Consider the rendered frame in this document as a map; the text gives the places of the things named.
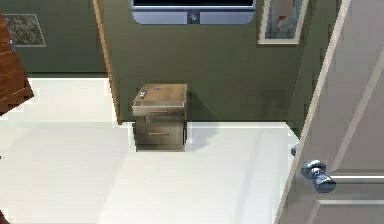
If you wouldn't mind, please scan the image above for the brown two-drawer nightstand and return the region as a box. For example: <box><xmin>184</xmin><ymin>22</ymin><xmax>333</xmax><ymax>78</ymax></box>
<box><xmin>131</xmin><ymin>83</ymin><xmax>188</xmax><ymax>153</ymax></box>

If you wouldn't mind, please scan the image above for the silver round door knob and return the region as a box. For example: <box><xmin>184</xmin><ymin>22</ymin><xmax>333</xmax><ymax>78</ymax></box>
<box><xmin>300</xmin><ymin>159</ymin><xmax>337</xmax><ymax>195</ymax></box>

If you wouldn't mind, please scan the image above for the grey panelled room door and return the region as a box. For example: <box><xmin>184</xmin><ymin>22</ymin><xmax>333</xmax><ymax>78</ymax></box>
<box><xmin>273</xmin><ymin>0</ymin><xmax>384</xmax><ymax>224</ymax></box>

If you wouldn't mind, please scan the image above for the dark brown wooden cabinet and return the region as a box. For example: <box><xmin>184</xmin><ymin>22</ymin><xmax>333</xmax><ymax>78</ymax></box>
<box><xmin>0</xmin><ymin>11</ymin><xmax>35</xmax><ymax>117</ymax></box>

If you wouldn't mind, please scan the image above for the white-framed wall picture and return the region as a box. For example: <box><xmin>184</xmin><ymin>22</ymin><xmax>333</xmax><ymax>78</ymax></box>
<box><xmin>257</xmin><ymin>0</ymin><xmax>310</xmax><ymax>46</ymax></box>

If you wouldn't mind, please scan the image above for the grey speckled wall picture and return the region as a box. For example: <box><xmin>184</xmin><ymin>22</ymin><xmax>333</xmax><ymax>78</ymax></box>
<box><xmin>2</xmin><ymin>13</ymin><xmax>47</xmax><ymax>48</ymax></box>

